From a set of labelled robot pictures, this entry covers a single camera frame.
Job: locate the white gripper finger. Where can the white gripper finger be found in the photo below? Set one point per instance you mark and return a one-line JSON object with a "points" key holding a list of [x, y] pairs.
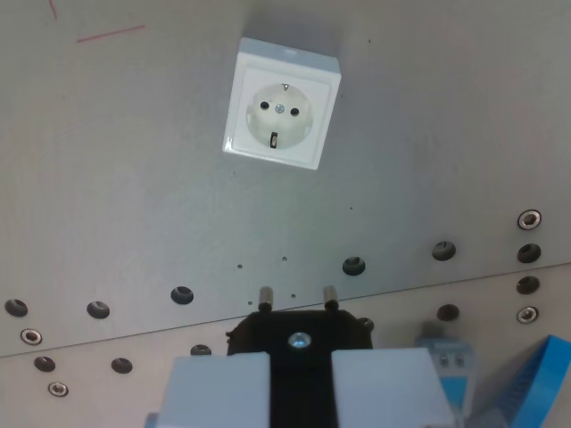
{"points": [[214, 392], [383, 388]]}

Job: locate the black power plug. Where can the black power plug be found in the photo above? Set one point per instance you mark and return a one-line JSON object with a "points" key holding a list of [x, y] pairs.
{"points": [[301, 321]]}

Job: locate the silver hex socket screw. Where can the silver hex socket screw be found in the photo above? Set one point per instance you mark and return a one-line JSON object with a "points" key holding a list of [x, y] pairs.
{"points": [[527, 315], [529, 219], [31, 336], [58, 389]]}

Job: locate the blue white terminal block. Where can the blue white terminal block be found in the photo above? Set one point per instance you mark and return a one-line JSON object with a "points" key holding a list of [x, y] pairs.
{"points": [[450, 379]]}

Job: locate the blue printed plastic part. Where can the blue printed plastic part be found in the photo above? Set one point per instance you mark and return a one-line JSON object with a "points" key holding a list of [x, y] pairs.
{"points": [[531, 388]]}

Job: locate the white wall socket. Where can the white wall socket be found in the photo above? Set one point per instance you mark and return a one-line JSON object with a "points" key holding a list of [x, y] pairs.
{"points": [[285, 71]]}

